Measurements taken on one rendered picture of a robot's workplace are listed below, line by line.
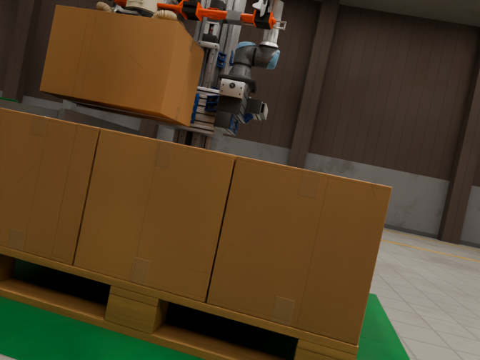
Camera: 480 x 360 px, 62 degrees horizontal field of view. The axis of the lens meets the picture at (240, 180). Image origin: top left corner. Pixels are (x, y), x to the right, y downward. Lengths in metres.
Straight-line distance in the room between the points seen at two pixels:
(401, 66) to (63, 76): 7.05
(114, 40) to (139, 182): 0.95
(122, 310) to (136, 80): 1.02
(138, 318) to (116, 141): 0.49
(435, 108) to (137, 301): 7.63
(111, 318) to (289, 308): 0.49
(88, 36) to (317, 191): 1.35
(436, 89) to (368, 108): 1.26
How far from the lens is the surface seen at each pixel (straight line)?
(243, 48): 2.52
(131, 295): 1.18
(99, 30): 2.00
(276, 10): 2.53
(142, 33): 1.90
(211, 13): 2.03
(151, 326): 1.19
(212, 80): 2.64
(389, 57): 8.37
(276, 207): 1.04
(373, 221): 1.04
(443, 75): 8.55
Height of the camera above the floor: 0.51
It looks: 1 degrees down
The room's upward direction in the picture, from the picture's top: 12 degrees clockwise
